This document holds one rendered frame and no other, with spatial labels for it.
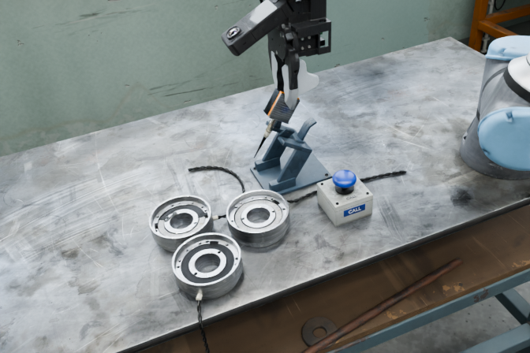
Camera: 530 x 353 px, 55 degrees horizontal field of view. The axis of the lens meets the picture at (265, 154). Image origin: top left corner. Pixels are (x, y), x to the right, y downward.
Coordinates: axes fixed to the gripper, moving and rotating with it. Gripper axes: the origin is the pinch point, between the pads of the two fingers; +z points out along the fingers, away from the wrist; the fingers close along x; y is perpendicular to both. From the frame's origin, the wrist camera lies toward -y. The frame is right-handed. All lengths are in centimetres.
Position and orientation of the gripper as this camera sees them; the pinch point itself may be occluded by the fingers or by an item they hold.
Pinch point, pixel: (284, 99)
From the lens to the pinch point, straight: 88.3
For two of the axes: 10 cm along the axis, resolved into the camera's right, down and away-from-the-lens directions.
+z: 0.6, 8.1, 5.8
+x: -3.8, -5.2, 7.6
